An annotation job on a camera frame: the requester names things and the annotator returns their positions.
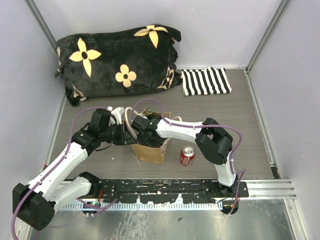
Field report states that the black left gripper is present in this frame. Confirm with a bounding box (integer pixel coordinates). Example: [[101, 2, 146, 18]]
[[100, 120, 137, 146]]

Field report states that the watermelon print jute bag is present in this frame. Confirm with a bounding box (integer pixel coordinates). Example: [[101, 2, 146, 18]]
[[124, 107, 171, 165]]

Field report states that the green glass bottle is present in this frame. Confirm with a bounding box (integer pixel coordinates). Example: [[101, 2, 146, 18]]
[[144, 108, 153, 120]]

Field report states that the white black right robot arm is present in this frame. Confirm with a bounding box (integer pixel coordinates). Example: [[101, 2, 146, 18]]
[[131, 115, 239, 197]]

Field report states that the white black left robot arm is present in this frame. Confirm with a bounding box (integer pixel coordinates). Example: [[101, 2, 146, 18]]
[[12, 107, 136, 231]]

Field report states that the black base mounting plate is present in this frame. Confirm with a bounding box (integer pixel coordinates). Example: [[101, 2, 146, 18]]
[[71, 178, 250, 205]]

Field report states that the black floral plush blanket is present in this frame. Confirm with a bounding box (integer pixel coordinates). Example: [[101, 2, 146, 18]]
[[55, 24, 182, 107]]

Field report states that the black white striped cloth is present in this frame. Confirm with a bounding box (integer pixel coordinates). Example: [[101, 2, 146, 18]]
[[181, 67, 232, 96]]

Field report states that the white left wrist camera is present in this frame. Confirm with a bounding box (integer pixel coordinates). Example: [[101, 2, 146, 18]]
[[107, 106, 125, 125]]

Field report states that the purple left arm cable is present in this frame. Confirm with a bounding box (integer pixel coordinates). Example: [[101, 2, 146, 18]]
[[10, 106, 120, 240]]

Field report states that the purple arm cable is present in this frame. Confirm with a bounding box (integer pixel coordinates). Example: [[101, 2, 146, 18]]
[[10, 106, 120, 240], [131, 98, 247, 216]]

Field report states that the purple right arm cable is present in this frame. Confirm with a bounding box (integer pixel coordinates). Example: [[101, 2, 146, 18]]
[[131, 98, 247, 216]]

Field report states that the aluminium front rail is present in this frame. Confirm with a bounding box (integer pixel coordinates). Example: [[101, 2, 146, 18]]
[[23, 178, 298, 211]]

